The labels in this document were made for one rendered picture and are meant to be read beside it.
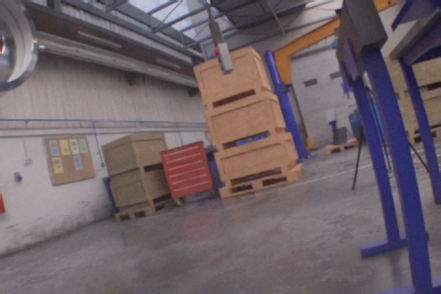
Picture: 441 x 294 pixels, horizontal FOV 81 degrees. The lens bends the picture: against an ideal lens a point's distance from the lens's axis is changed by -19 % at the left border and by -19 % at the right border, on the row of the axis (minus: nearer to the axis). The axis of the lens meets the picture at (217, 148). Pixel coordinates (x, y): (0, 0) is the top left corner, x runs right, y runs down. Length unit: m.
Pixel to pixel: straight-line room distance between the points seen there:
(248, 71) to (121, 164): 2.54
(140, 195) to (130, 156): 0.65
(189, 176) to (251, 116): 1.41
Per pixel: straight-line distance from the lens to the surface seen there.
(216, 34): 1.35
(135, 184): 5.09
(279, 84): 7.87
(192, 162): 5.04
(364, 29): 0.80
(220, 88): 4.80
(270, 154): 4.49
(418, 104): 1.77
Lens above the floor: 0.56
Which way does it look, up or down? 2 degrees up
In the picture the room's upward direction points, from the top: 15 degrees counter-clockwise
